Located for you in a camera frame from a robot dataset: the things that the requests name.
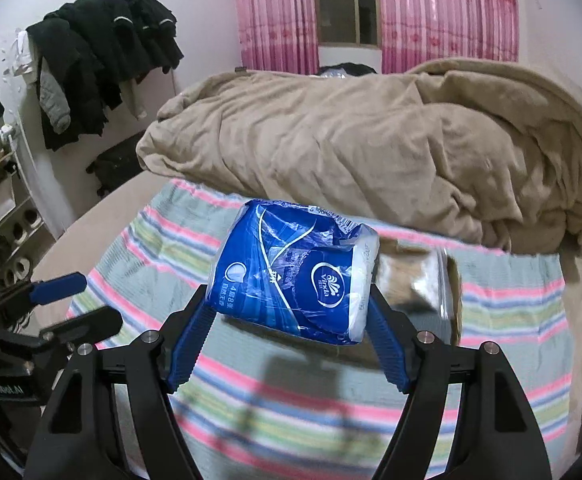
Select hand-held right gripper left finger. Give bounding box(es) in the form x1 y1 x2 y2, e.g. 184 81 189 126
26 284 217 480

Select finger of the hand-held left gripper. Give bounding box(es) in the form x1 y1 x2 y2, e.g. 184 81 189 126
0 271 88 311
41 310 123 351

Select hanging black clothes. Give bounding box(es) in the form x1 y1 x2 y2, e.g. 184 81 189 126
26 0 184 152

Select striped cloth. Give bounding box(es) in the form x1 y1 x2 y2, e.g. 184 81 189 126
66 180 572 480

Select grey quilted jacket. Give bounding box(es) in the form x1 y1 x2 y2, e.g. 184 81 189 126
38 67 72 135

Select shoe rack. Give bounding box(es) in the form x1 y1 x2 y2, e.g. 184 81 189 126
0 150 47 286

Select cardboard box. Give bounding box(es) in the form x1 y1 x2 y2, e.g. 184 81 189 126
371 245 464 347

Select blue tissue pack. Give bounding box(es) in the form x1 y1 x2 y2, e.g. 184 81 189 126
207 199 381 346

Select window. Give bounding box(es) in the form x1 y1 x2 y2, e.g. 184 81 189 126
311 0 383 50

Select dark suitcase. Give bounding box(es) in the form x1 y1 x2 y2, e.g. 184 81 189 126
86 132 147 197

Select white garment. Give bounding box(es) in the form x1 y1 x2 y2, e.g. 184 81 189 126
14 30 39 83

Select beige blanket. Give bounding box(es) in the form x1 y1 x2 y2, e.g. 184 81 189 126
136 57 582 256

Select cotton swab bag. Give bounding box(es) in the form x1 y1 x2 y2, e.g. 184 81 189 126
378 252 452 311

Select pink curtain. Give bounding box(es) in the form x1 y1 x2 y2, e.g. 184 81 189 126
375 0 520 73
233 0 320 75

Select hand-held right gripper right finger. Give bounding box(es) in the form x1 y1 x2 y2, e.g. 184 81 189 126
363 287 554 480

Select dark bag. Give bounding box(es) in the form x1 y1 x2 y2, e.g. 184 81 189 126
318 62 378 78

